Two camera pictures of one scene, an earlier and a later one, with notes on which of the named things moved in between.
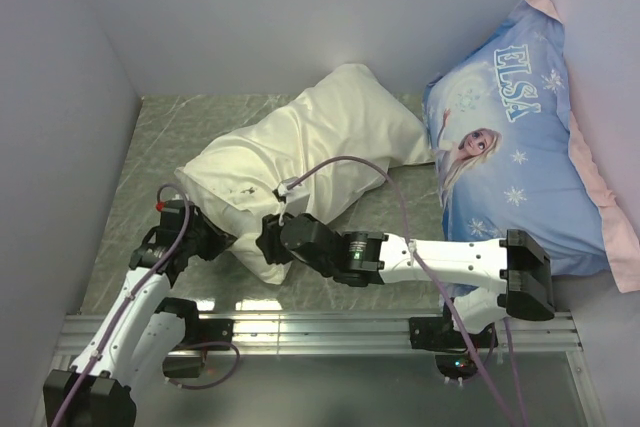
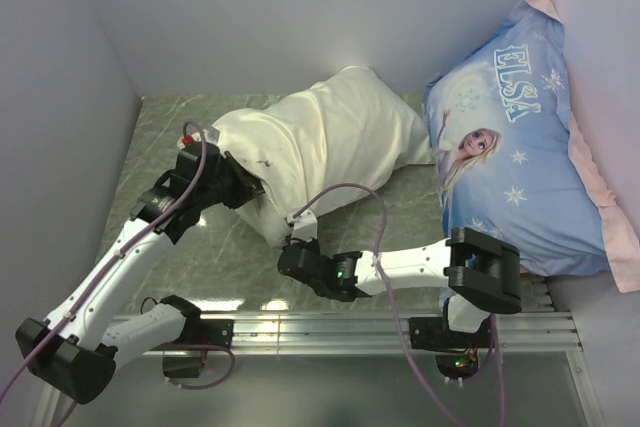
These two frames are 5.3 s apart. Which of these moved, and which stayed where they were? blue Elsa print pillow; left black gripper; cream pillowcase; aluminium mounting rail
Moved: cream pillowcase; left black gripper
Stayed: aluminium mounting rail; blue Elsa print pillow
